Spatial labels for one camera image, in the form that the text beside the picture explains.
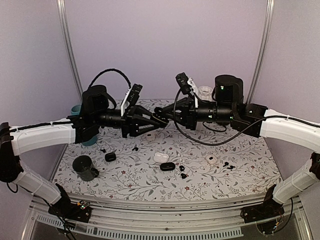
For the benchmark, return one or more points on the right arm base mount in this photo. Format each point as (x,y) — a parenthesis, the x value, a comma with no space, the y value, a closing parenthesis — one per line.
(267,209)

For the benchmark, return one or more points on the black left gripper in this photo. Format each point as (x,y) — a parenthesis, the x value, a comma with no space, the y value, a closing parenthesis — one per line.
(129,124)

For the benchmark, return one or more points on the aluminium front rail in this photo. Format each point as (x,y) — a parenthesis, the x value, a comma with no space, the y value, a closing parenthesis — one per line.
(218,219)

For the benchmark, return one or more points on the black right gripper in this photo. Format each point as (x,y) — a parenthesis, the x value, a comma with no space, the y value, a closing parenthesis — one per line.
(189,121)

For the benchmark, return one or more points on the left aluminium corner post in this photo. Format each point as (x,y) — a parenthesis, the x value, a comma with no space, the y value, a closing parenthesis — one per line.
(61,7)

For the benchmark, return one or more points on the right aluminium corner post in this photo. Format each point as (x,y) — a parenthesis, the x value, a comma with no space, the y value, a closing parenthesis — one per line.
(270,4)

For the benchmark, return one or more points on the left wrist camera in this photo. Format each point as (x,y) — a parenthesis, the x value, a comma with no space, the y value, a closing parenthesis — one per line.
(134,94)

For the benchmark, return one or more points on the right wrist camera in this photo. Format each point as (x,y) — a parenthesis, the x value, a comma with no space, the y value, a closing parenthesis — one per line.
(182,81)

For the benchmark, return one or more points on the black oval earbud case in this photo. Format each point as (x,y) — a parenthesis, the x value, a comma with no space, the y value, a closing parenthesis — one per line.
(167,166)

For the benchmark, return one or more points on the black mug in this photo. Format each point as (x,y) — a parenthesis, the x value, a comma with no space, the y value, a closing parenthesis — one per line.
(84,168)

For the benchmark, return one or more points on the black square earbud case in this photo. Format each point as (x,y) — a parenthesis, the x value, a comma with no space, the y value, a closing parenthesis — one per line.
(110,157)

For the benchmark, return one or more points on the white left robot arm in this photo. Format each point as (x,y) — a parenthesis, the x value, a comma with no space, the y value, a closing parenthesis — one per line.
(74,129)

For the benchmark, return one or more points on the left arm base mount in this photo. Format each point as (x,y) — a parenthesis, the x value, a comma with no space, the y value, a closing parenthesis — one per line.
(64,208)

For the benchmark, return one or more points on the white open earbud case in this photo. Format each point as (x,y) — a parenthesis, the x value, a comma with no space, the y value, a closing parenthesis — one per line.
(161,157)

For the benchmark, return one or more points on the white ribbed vase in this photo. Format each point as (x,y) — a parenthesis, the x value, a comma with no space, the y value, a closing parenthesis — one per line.
(205,93)

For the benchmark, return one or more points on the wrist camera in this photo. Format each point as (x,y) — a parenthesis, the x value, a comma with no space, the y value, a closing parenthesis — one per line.
(182,81)
(134,94)

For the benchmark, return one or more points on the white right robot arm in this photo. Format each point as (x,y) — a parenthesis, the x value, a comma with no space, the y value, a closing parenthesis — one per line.
(228,108)

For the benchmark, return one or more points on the white closed earbud case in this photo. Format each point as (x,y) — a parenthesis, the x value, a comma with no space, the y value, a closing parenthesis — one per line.
(150,136)

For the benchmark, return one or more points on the aluminium corner post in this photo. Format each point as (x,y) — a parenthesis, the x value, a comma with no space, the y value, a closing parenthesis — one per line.
(61,7)
(270,4)

